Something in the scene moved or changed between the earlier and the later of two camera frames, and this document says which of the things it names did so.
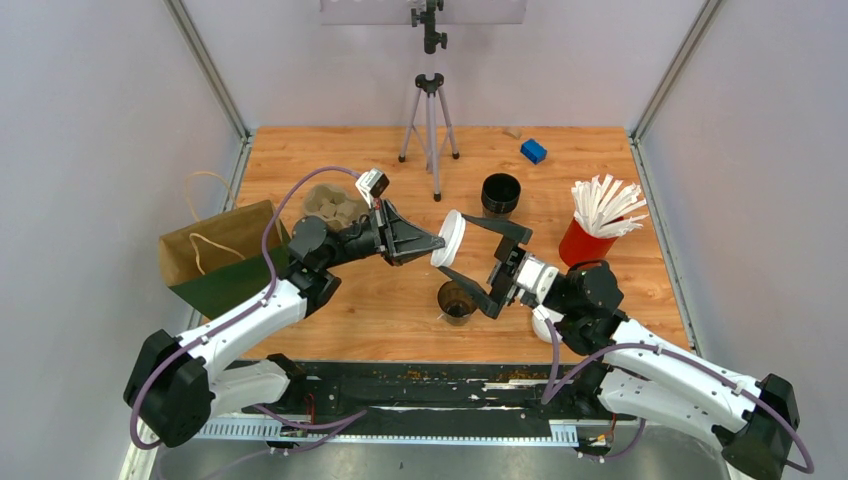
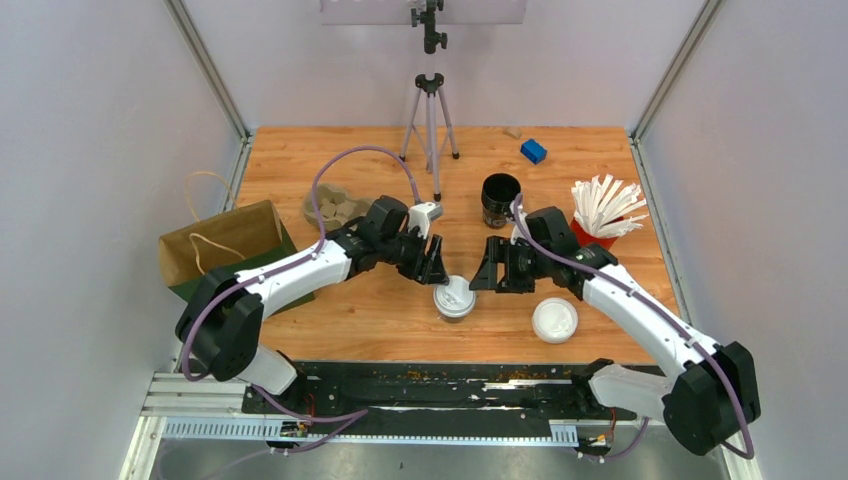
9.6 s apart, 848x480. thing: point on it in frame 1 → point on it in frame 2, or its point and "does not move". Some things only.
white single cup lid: x=453 y=231 → x=455 y=299
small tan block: x=513 y=132 does not move
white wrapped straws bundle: x=606 y=210 does not move
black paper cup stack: x=500 y=195 does not move
